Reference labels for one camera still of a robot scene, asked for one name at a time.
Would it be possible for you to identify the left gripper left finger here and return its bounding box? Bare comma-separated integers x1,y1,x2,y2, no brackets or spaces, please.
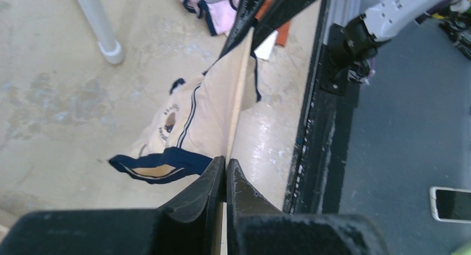
1,156,226,254

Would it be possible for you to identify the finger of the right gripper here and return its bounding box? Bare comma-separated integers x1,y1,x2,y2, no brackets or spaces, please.
251,0,316,51
219,0,274,58

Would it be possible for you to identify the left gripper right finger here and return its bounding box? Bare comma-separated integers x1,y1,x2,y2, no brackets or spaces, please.
227,159,389,254

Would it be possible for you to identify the pink underwear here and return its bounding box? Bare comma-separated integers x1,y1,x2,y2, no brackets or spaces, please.
179,0,239,36

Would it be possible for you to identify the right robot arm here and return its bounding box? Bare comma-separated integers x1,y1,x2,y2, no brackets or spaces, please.
221,0,470,69

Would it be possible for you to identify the orange white underwear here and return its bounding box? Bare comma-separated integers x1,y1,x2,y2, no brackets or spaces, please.
254,20,291,61

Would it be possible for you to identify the white smartphone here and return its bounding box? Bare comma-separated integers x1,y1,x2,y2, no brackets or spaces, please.
429,186,470,224

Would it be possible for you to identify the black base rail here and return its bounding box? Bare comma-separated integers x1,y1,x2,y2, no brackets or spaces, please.
283,0,361,214

